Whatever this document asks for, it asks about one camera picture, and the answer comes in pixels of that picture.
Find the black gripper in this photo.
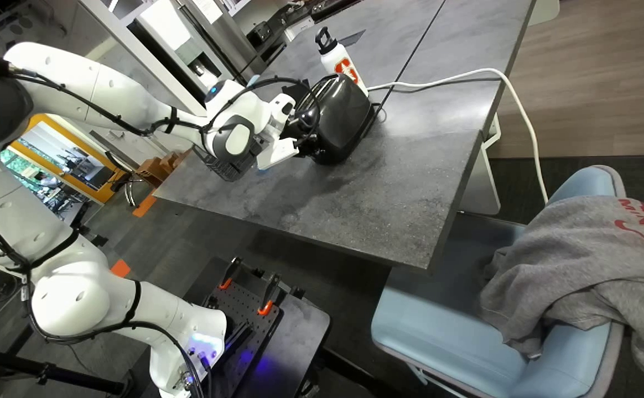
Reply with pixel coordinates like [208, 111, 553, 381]
[257, 92, 299, 169]

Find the black bread toaster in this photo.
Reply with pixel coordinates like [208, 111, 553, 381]
[297, 74, 374, 166]

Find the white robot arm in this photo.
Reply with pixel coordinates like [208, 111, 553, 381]
[0, 42, 299, 398]

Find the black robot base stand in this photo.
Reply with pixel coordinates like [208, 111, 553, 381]
[186, 259, 329, 398]

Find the white water bottle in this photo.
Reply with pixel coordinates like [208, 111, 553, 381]
[314, 26, 367, 92]

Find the grey metal box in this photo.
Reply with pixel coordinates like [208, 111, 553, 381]
[194, 145, 250, 180]

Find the light blue chair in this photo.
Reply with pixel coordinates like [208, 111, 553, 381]
[370, 164, 629, 398]

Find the grey sweatshirt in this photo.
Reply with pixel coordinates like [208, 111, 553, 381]
[480, 194, 644, 372]

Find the white power cable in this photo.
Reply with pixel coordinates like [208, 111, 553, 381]
[366, 65, 553, 206]

